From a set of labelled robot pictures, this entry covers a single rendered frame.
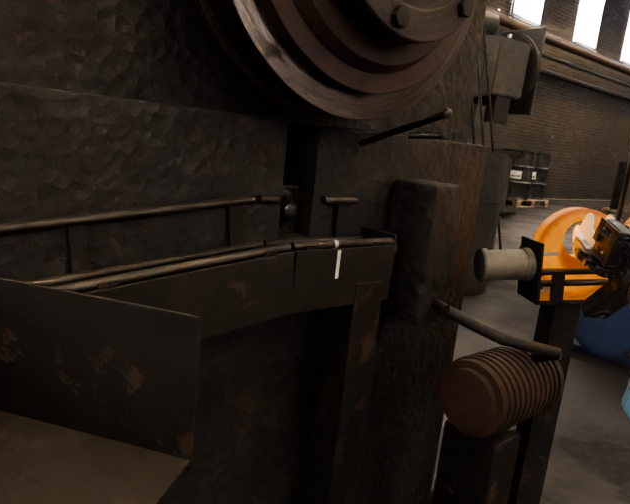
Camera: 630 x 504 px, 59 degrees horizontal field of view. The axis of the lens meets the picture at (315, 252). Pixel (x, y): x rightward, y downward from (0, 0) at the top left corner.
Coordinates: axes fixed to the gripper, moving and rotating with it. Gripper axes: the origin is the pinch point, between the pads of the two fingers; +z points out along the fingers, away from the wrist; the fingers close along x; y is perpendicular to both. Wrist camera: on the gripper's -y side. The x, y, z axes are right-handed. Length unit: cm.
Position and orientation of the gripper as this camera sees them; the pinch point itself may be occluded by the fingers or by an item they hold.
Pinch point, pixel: (580, 233)
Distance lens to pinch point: 108.4
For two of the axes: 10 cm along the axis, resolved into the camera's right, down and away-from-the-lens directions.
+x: -9.9, -0.9, -1.1
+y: 1.3, -8.6, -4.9
